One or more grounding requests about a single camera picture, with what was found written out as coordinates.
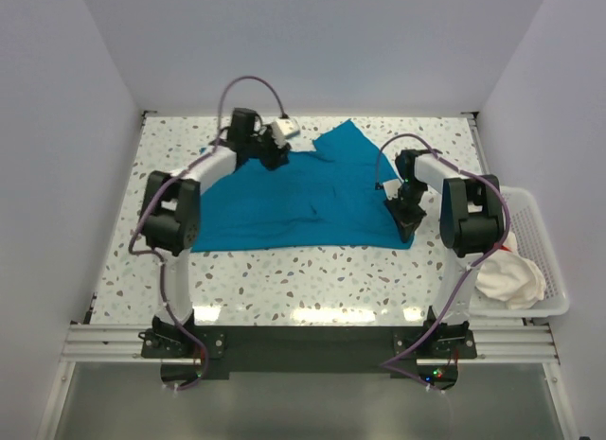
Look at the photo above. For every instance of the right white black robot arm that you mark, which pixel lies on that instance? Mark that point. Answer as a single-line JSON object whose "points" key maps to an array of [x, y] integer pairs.
{"points": [[473, 222]]}

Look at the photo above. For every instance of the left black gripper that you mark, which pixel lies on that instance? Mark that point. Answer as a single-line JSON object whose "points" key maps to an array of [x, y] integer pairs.
{"points": [[279, 154]]}

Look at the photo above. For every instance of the red white garment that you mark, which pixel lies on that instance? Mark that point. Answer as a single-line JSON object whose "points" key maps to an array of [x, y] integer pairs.
{"points": [[508, 247]]}

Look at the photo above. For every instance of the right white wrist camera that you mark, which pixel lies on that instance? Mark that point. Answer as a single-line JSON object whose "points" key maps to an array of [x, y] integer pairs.
{"points": [[390, 188]]}

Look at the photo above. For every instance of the aluminium rail frame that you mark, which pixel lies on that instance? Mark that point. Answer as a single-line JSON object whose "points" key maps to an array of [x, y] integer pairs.
{"points": [[498, 341]]}

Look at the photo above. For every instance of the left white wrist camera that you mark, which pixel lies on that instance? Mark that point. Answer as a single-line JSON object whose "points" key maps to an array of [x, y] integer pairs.
{"points": [[284, 129]]}

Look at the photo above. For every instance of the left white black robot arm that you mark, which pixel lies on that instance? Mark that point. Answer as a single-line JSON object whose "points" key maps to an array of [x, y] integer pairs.
{"points": [[170, 219]]}

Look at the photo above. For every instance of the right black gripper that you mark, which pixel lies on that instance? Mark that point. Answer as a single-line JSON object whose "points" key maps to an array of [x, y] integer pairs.
{"points": [[407, 223]]}

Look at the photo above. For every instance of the blue polo t shirt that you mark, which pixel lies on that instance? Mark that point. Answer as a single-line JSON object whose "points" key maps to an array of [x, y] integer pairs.
{"points": [[323, 197]]}

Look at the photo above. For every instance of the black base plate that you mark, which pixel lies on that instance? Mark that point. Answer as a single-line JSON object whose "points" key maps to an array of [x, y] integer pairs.
{"points": [[216, 352]]}

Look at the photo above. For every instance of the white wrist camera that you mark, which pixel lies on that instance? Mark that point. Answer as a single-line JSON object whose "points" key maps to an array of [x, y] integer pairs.
{"points": [[284, 129], [390, 188]]}

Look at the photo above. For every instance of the white t shirt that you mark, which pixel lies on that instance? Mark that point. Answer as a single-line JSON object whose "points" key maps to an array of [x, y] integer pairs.
{"points": [[512, 279]]}

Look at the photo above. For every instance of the white plastic basket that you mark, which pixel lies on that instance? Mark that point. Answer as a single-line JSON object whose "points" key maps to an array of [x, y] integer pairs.
{"points": [[533, 243]]}

